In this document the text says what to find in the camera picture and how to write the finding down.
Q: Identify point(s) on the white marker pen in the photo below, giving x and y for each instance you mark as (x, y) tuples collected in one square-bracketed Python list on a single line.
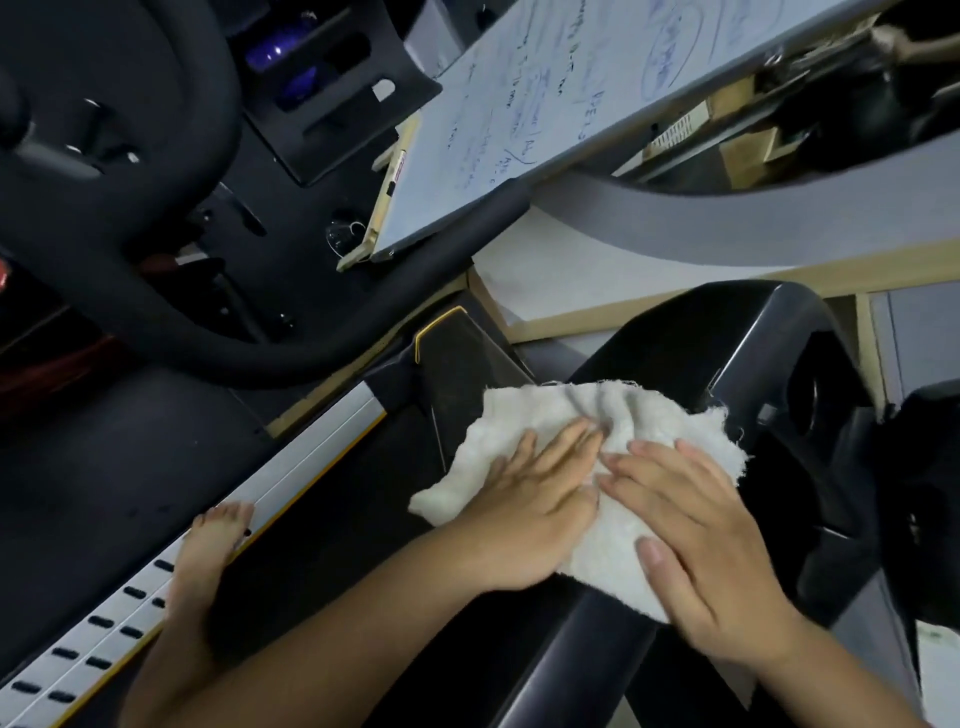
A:
[(393, 176)]

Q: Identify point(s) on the whiteboard with blue writing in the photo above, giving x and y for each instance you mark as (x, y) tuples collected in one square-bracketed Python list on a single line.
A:
[(585, 97)]

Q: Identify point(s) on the person's right forearm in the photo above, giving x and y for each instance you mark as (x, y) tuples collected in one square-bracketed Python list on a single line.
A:
[(832, 682)]

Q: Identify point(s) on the wooden whiteboard tray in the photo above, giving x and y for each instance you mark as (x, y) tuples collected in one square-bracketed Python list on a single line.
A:
[(382, 217)]

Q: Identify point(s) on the person's right thumb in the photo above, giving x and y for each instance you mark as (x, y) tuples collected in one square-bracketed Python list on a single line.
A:
[(660, 574)]

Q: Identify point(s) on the white cleaning cloth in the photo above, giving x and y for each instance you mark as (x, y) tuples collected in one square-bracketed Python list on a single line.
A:
[(645, 420)]

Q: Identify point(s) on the person's bare foot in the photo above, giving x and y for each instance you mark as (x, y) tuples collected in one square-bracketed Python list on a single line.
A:
[(206, 562)]

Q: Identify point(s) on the white paper sheet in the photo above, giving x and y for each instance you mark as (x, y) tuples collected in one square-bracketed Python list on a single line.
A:
[(600, 277)]

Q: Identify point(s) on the black bracket with blue light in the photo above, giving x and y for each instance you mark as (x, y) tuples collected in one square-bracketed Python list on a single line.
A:
[(337, 82)]

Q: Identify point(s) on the glossy black car panel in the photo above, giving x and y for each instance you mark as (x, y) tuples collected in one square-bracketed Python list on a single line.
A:
[(750, 337)]

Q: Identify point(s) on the person's left little finger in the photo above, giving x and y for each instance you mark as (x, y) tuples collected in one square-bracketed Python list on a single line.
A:
[(523, 454)]

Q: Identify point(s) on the person's right little finger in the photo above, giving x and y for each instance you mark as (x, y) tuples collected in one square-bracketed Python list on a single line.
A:
[(705, 465)]

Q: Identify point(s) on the black panel with yellow trim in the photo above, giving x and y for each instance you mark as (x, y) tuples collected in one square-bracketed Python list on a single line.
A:
[(465, 360)]

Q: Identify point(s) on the person's right middle finger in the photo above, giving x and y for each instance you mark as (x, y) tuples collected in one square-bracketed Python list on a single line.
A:
[(637, 472)]

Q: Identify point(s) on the black steering wheel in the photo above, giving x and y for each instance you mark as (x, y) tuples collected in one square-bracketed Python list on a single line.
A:
[(172, 187)]

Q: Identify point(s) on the silver slotted sill plate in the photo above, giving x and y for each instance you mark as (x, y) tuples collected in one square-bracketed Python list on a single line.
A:
[(300, 457)]

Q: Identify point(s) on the grey curved panel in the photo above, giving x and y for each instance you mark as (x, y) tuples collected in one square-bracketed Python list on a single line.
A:
[(750, 225)]

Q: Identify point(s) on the cardboard box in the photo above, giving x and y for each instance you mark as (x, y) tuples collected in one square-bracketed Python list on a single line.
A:
[(750, 150)]

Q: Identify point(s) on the person's left forearm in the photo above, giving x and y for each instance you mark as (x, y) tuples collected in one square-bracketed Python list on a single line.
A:
[(337, 630)]

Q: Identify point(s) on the person's left hand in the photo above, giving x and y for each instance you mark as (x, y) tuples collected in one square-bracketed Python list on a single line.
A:
[(517, 517)]

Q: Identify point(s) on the person's right hand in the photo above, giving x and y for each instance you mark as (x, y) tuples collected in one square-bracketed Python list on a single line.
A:
[(712, 555)]

